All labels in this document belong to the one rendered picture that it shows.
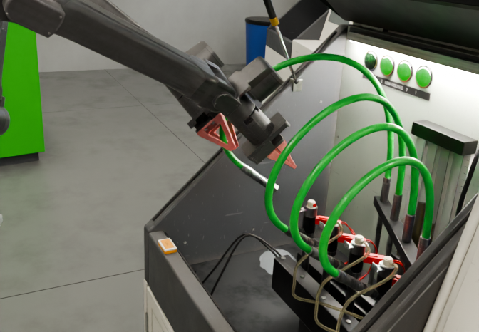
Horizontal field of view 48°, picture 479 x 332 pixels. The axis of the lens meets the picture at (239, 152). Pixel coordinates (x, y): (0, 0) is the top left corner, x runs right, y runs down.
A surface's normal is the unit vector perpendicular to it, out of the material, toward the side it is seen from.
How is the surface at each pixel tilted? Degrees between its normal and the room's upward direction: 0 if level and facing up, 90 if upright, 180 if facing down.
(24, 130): 90
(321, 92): 90
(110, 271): 0
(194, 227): 90
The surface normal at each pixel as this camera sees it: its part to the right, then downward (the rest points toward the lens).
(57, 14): 0.44, 0.69
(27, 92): 0.56, 0.32
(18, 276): 0.05, -0.94
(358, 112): -0.89, 0.11
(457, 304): -0.86, -0.11
